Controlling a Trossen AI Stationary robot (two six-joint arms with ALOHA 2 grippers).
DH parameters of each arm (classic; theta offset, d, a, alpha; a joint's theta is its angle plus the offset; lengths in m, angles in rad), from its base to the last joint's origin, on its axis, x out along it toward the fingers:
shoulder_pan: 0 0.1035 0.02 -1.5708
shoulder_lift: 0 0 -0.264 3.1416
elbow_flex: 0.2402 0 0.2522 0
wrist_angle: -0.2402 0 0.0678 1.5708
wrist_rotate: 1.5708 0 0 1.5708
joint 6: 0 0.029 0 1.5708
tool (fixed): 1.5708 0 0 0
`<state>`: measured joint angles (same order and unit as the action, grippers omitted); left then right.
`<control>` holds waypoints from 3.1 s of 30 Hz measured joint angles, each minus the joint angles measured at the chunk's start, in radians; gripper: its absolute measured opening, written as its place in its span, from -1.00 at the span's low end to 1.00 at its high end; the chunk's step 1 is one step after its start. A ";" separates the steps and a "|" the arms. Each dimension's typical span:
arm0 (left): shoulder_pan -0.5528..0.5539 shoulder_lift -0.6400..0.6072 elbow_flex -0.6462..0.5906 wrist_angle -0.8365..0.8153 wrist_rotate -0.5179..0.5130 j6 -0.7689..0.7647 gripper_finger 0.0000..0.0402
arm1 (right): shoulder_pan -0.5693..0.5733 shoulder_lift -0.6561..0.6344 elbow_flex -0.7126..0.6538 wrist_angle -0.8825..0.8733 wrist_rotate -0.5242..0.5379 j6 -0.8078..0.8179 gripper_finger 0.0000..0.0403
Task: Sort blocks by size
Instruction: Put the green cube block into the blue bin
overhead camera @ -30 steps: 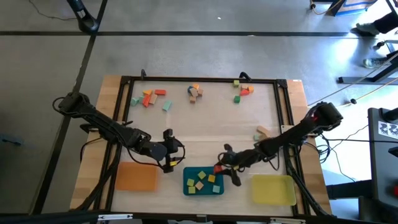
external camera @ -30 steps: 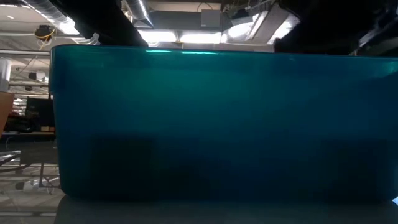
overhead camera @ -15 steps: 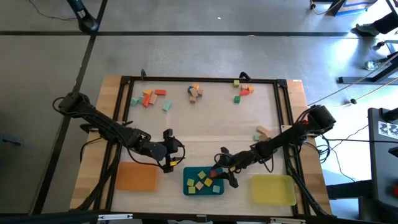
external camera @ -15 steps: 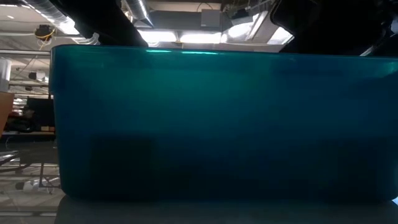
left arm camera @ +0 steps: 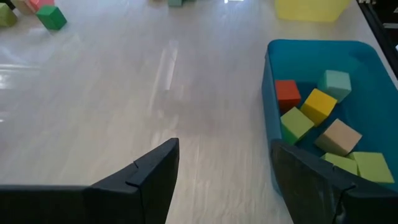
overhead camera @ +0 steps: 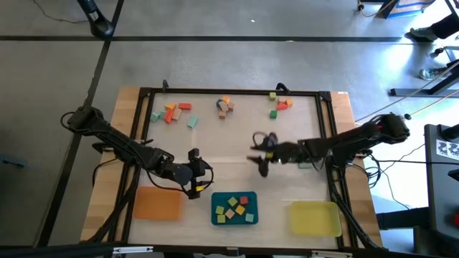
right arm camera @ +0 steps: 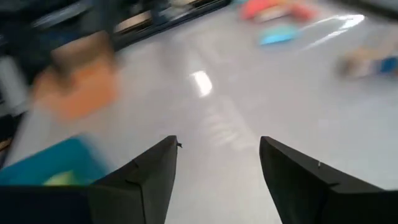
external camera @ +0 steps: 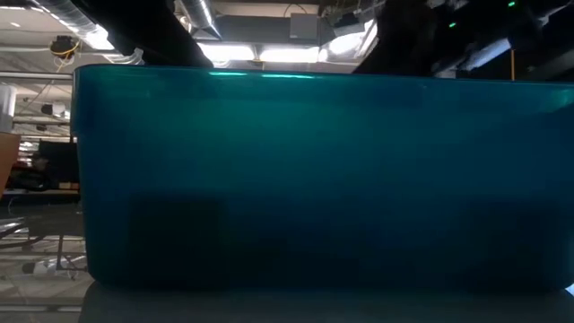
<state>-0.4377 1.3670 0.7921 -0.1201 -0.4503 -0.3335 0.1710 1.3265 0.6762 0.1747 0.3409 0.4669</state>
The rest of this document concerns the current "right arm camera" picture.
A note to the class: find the red-orange long wooden block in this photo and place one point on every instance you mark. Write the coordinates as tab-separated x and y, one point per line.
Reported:
256	7

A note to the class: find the orange plastic tray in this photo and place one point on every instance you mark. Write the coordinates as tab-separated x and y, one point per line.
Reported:
81	90

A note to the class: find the natural long wooden block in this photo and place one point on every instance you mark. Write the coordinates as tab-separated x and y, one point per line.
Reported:
270	15

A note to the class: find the teal plastic tray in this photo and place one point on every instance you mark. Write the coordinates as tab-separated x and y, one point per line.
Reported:
46	161

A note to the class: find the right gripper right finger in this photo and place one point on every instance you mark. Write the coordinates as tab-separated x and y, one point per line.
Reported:
311	199

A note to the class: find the black metal table frame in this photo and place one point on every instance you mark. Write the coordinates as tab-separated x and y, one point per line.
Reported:
174	23

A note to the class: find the red flat wooden block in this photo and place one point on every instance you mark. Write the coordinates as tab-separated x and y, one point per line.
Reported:
303	12

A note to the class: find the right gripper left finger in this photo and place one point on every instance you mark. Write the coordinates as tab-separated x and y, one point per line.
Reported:
124	202

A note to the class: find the blue wooden block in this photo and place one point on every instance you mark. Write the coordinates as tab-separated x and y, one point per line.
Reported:
387	65

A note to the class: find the teal long wooden block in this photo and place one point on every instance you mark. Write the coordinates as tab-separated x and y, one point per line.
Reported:
278	35

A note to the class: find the natural wooden cube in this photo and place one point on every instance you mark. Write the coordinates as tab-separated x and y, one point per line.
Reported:
354	65

